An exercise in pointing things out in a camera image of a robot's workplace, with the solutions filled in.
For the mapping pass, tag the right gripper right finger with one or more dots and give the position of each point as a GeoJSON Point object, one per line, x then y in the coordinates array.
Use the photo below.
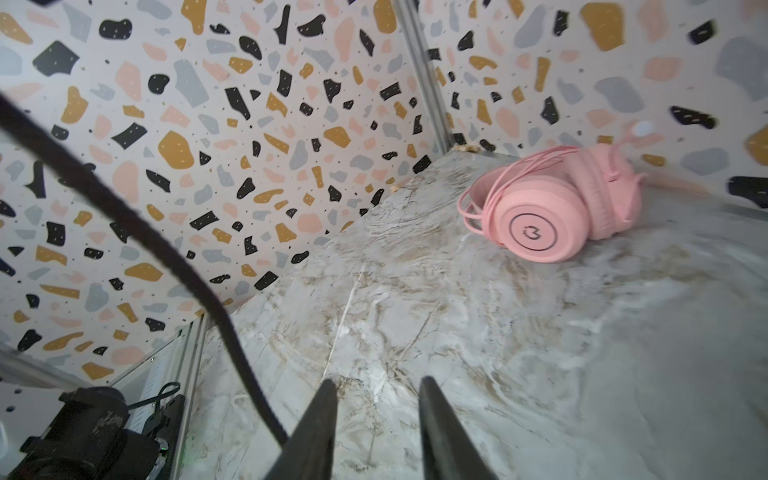
{"type": "Point", "coordinates": [447, 450]}

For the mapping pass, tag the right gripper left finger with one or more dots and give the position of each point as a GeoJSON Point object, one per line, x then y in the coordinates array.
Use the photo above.
{"type": "Point", "coordinates": [309, 451]}

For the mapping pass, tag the pink headphones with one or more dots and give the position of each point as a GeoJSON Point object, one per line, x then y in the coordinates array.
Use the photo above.
{"type": "Point", "coordinates": [545, 207]}

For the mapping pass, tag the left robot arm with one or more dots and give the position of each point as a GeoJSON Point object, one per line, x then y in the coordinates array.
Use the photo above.
{"type": "Point", "coordinates": [89, 433]}

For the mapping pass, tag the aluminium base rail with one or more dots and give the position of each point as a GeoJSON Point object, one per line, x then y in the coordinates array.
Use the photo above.
{"type": "Point", "coordinates": [166, 380]}

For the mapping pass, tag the left corner aluminium post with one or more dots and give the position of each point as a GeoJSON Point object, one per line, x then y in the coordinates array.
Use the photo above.
{"type": "Point", "coordinates": [413, 32]}

